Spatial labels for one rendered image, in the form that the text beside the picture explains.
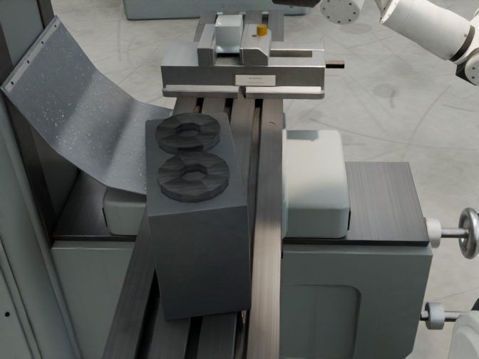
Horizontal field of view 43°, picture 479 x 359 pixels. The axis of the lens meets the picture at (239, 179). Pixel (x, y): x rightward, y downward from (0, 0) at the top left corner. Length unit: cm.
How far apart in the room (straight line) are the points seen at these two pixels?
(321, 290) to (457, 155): 164
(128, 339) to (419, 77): 283
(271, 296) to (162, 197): 23
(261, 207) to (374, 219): 37
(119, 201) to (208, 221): 53
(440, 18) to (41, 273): 92
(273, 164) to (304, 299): 38
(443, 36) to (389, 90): 228
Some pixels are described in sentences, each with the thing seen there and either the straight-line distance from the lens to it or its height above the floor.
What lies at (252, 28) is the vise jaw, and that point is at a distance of 136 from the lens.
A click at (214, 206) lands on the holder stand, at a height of 112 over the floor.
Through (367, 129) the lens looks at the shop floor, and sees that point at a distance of 298.
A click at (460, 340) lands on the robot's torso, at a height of 103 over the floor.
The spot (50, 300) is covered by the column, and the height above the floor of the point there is 59.
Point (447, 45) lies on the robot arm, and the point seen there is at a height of 115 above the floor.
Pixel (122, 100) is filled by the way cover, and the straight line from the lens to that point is 141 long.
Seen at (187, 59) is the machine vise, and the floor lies 100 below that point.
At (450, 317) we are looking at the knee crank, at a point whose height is 52.
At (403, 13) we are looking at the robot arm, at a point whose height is 120.
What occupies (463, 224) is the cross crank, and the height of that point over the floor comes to 63.
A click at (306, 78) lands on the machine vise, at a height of 98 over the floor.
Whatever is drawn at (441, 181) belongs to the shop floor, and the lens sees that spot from 270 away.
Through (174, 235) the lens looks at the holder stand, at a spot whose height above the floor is 109.
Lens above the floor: 158
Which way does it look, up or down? 37 degrees down
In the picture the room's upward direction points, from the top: 3 degrees counter-clockwise
